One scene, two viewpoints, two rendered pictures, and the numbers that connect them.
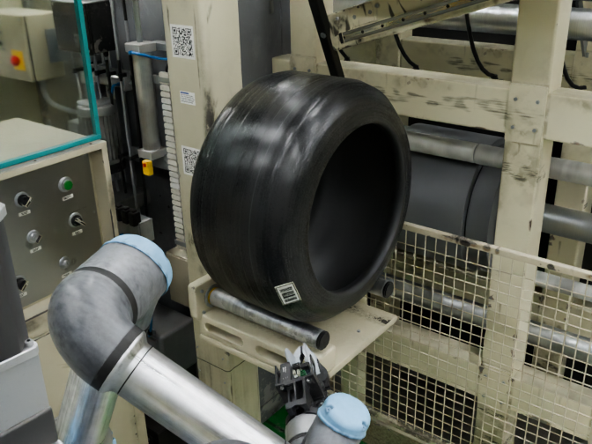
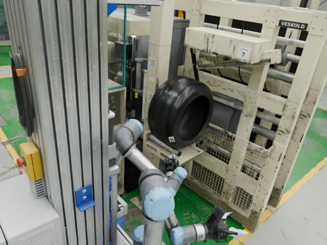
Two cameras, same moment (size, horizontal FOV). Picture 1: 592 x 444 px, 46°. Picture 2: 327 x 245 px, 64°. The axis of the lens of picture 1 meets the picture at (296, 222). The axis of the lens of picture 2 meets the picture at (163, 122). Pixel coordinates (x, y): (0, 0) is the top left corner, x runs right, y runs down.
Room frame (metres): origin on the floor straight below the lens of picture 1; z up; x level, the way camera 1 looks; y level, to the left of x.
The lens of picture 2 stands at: (-0.44, -0.02, 2.05)
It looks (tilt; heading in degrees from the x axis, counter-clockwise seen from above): 27 degrees down; 4
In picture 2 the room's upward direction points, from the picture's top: 6 degrees clockwise
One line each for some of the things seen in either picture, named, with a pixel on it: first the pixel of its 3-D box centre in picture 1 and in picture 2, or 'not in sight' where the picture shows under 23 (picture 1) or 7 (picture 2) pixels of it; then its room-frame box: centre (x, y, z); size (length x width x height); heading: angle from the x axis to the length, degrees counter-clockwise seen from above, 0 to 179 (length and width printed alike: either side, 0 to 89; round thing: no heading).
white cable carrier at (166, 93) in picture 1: (181, 163); (146, 96); (1.69, 0.29, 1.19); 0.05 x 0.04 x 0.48; 141
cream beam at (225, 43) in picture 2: not in sight; (224, 43); (1.67, -0.29, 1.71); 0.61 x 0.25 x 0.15; 51
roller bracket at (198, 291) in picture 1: (247, 272); (160, 131); (1.63, 0.13, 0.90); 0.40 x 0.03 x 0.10; 141
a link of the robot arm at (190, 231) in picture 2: not in sight; (183, 235); (0.42, -0.10, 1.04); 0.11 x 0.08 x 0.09; 112
